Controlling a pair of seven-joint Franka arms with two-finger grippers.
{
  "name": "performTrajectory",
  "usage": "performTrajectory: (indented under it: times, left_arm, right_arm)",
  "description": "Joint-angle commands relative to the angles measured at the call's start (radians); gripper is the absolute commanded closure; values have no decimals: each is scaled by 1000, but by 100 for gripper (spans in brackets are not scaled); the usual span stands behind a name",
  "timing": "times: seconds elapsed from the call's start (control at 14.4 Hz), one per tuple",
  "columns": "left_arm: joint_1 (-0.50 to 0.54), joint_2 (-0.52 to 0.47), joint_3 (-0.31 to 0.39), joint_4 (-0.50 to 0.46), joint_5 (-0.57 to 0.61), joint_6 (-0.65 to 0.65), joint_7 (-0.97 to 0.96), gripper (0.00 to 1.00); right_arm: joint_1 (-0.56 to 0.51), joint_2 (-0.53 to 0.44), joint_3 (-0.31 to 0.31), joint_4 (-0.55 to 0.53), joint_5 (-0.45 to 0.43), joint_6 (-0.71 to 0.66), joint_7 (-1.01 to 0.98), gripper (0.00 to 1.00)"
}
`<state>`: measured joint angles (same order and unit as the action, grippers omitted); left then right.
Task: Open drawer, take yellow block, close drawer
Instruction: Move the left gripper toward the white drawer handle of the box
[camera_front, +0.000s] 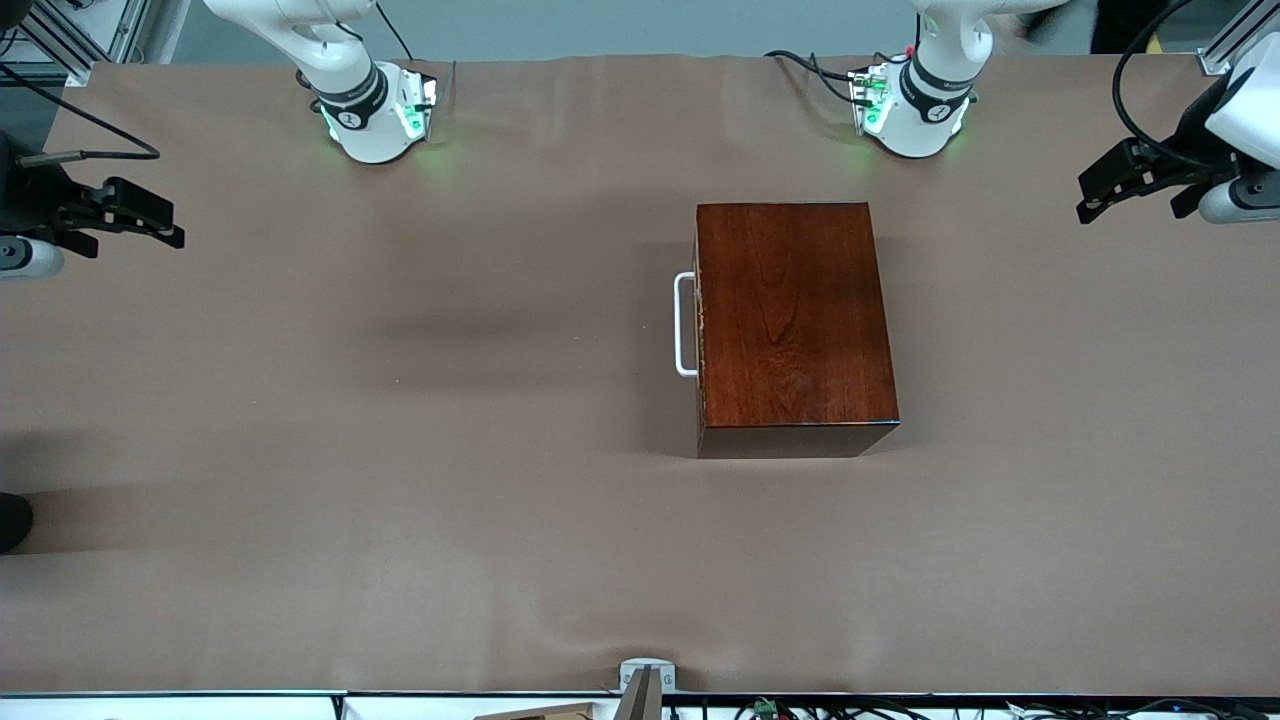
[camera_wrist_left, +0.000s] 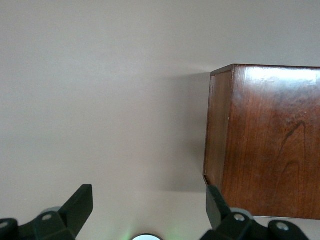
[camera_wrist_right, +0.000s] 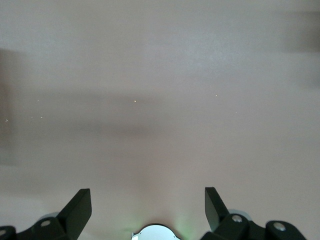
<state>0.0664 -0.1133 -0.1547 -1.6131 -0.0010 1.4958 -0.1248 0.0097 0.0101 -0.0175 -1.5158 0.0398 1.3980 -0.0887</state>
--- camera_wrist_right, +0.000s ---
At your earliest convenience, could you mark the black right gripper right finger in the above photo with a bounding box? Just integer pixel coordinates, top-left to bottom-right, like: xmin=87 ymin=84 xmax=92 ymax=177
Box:
xmin=202 ymin=186 xmax=308 ymax=240

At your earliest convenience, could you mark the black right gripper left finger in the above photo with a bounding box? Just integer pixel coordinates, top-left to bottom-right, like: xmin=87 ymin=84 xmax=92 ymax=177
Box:
xmin=0 ymin=188 xmax=92 ymax=240

